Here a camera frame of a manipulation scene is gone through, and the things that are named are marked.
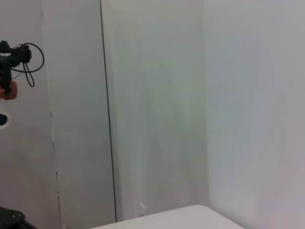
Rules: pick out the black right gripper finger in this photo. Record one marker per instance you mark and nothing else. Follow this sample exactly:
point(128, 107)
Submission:
point(14, 225)

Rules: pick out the orange block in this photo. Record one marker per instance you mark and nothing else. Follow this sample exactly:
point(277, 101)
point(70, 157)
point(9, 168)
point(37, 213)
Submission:
point(13, 91)

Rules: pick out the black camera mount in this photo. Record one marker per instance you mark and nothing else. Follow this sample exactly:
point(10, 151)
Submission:
point(9, 59)

